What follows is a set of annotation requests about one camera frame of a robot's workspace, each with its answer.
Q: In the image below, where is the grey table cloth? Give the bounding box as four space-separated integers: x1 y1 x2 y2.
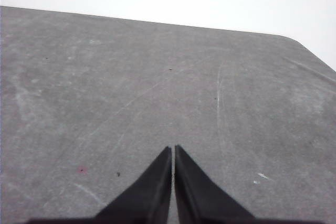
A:
0 5 336 224

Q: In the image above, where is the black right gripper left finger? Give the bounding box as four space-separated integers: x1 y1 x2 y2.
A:
93 146 173 224

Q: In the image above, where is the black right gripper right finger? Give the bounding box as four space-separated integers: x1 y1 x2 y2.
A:
174 144 256 224

